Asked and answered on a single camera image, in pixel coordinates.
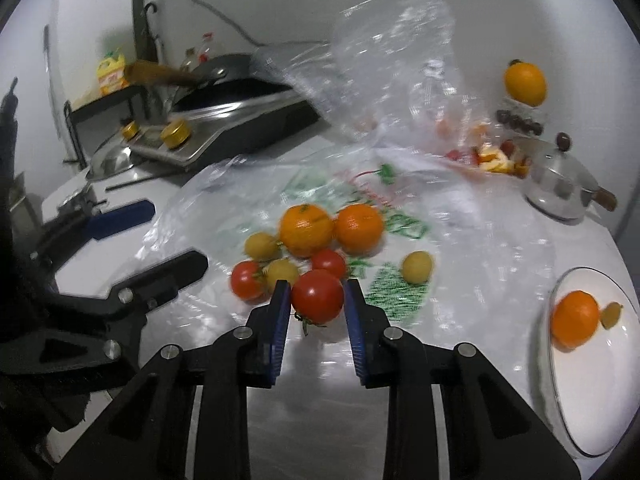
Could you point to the orange with green stem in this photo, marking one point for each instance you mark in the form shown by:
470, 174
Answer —
525, 82

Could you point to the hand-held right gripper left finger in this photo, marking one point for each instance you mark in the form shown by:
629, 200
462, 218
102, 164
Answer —
280, 327

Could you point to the thin black stick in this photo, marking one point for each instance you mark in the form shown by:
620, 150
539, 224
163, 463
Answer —
145, 180

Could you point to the clear plastic bag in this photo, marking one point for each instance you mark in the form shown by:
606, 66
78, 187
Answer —
390, 60

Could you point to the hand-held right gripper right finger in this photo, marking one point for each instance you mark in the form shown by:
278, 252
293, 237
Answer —
355, 330

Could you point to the orange peel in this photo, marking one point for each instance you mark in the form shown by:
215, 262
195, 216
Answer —
495, 159

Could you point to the small red tomato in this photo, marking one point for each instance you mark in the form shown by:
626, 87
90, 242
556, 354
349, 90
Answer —
329, 262

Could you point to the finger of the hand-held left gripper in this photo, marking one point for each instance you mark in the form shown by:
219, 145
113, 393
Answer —
170, 272
120, 216

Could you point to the printed plastic bag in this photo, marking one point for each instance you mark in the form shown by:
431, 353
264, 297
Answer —
450, 220

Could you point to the large red tomato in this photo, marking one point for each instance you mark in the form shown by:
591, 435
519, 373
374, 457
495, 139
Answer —
317, 296

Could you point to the steel pan lid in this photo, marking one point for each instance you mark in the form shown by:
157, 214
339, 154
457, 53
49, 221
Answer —
112, 162

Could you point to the pile of dark red dates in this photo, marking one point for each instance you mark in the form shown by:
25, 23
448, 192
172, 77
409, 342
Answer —
520, 121

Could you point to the brownish yellow fruit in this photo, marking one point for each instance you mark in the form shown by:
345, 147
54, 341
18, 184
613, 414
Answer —
611, 314

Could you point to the dark vertical pipe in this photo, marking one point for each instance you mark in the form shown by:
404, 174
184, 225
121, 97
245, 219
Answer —
139, 15

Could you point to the black metal rack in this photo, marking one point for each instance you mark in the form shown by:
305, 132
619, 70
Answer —
95, 105

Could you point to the yellow plastic bottle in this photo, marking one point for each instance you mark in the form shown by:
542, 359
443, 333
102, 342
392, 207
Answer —
112, 74

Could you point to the steel gas stove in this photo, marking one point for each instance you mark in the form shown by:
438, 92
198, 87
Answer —
240, 120

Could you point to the white plate with dark rim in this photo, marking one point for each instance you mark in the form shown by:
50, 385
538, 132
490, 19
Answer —
585, 390

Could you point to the small yellow fruit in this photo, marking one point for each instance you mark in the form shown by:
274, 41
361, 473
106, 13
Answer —
281, 271
261, 246
417, 266

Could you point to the large orange mandarin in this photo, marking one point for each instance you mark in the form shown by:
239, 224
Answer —
575, 319

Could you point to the small red fruit piece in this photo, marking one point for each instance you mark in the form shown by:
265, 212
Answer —
454, 154

